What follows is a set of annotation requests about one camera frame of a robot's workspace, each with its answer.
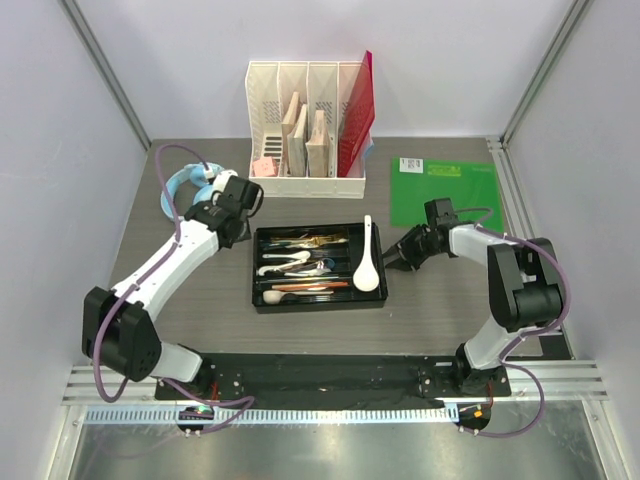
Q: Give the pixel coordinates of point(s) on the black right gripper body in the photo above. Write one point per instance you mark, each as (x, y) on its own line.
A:
(428, 243)

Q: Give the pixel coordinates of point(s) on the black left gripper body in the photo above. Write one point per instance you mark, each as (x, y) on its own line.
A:
(245, 233)

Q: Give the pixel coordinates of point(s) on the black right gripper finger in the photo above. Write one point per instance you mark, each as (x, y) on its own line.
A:
(421, 255)
(402, 252)

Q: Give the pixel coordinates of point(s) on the white thin plastic spoon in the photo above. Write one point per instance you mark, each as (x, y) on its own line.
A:
(299, 256)

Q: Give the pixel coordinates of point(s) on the small white ceramic spoon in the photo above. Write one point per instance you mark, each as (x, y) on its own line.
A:
(274, 297)

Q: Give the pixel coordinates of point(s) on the black cutlery tray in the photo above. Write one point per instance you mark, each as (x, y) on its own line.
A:
(347, 257)

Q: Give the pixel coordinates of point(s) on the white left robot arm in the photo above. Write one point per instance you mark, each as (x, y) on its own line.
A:
(118, 323)

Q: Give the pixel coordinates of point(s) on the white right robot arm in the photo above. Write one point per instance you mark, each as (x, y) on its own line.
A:
(527, 288)

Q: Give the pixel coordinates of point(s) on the green cutting mat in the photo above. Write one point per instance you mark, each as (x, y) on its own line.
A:
(415, 181)

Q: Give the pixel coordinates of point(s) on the large white ceramic spoon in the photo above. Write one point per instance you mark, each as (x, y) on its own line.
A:
(366, 277)

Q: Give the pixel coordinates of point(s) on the pink cube box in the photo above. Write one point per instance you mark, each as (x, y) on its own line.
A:
(265, 167)

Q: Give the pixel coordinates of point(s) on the orange chopstick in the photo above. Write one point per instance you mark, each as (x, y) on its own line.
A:
(315, 286)

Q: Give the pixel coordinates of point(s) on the mesh zipper pouch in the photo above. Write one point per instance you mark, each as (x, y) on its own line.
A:
(367, 148)

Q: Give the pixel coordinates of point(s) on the white chopstick in tray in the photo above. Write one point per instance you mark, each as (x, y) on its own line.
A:
(322, 292)

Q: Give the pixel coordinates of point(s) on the wooden board right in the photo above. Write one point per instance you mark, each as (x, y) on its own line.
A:
(317, 147)

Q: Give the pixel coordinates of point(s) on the wooden board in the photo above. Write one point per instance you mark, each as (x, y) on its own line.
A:
(317, 147)
(294, 132)

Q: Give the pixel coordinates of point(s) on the magenta plastic folder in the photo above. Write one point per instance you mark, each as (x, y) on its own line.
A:
(360, 115)

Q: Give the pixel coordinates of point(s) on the wooden board left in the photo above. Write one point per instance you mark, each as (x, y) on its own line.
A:
(294, 132)

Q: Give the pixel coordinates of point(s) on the white file organizer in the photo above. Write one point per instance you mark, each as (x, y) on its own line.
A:
(310, 126)

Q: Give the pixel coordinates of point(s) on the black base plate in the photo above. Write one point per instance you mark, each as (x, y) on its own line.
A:
(226, 376)

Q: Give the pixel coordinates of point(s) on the white cable duct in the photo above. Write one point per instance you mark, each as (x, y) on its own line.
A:
(192, 415)

